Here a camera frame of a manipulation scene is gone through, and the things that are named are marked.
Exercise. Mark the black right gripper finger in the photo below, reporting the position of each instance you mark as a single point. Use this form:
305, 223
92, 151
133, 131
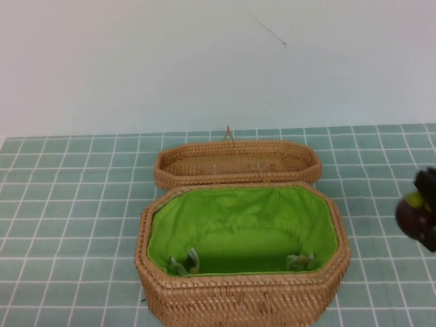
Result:
431, 238
427, 182

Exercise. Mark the dark purple mangosteen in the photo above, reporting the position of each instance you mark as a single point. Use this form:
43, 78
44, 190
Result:
407, 219

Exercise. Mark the woven rattan basket lid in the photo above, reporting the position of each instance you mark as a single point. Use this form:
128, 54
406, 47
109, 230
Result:
238, 150

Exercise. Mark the green fabric basket liner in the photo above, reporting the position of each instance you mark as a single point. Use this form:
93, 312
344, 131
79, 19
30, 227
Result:
238, 211

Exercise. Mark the woven rattan basket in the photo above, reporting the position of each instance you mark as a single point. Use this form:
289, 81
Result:
238, 299

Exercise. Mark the teal checked tablecloth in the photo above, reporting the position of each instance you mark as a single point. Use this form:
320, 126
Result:
68, 204

